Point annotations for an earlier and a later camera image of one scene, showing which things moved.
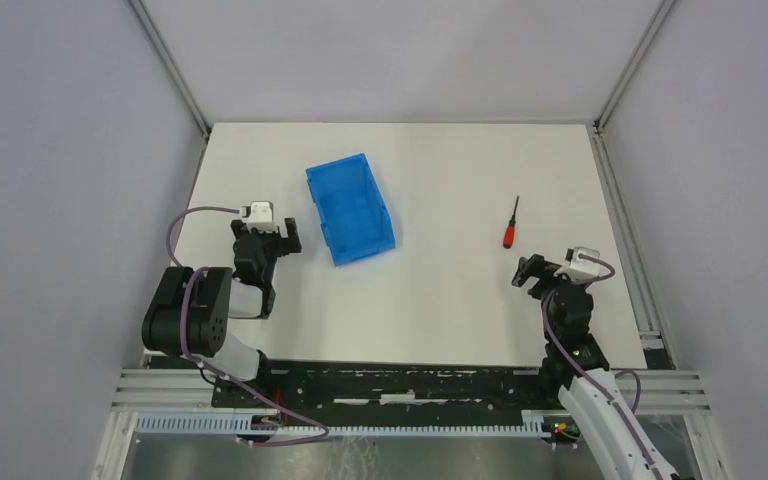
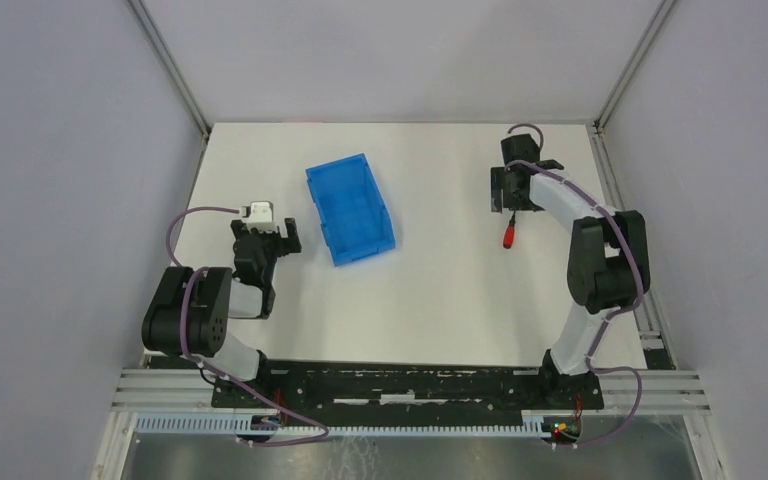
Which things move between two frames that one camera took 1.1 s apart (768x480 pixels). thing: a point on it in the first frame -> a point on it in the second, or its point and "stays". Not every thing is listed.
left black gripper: [286, 245] stays
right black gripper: [537, 267] -> [500, 193]
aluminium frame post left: [165, 59] stays
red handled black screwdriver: [509, 234] stays
